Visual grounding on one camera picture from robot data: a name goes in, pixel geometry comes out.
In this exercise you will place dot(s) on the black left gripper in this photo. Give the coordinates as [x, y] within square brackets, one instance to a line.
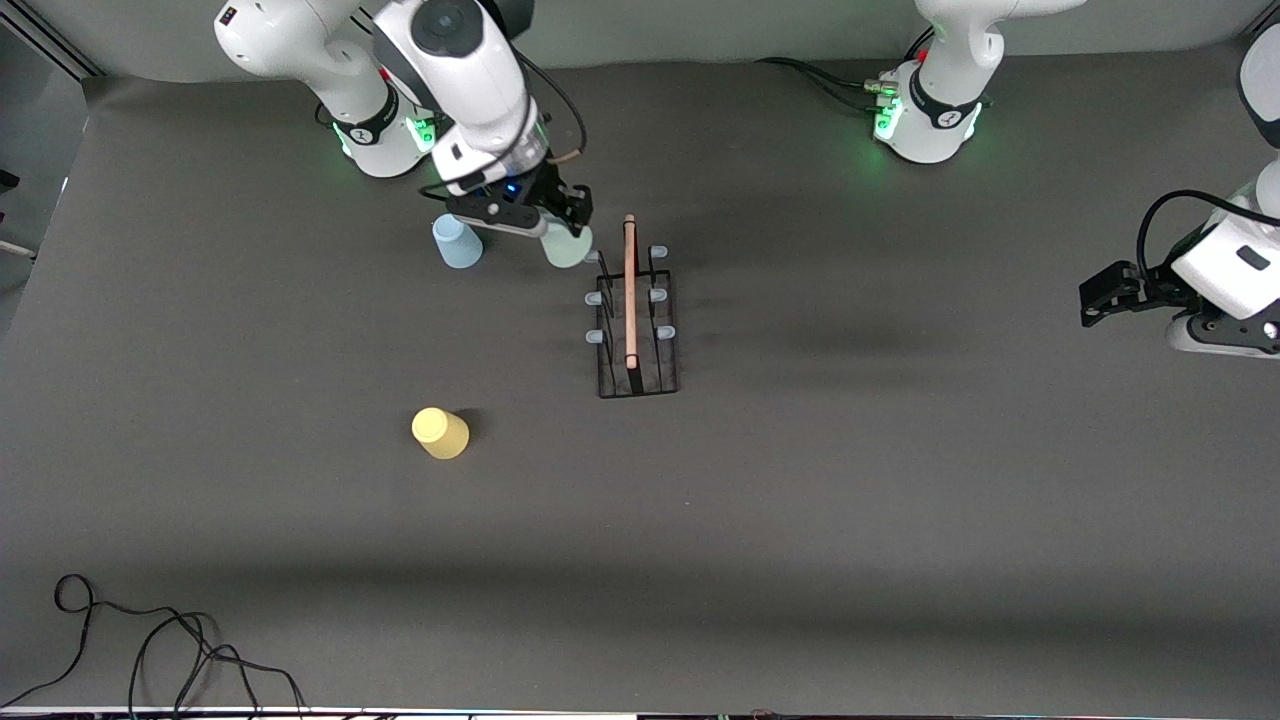
[1150, 283]

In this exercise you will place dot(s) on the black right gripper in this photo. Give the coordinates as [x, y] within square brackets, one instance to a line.
[551, 189]

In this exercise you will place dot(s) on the pale green plastic cup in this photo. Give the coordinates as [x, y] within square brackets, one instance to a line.
[566, 250]

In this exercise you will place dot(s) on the yellow plastic cup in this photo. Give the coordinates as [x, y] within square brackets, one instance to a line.
[440, 432]

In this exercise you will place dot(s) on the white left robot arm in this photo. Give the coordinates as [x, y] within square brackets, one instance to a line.
[940, 110]

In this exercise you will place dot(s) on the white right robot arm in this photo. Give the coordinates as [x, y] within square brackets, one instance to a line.
[300, 40]

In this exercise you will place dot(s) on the light blue plastic cup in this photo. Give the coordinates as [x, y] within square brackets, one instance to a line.
[457, 245]

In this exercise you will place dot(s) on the small white strip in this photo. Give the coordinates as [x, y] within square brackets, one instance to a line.
[15, 248]

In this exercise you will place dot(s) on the black diagonal rail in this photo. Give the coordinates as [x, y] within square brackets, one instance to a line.
[70, 55]

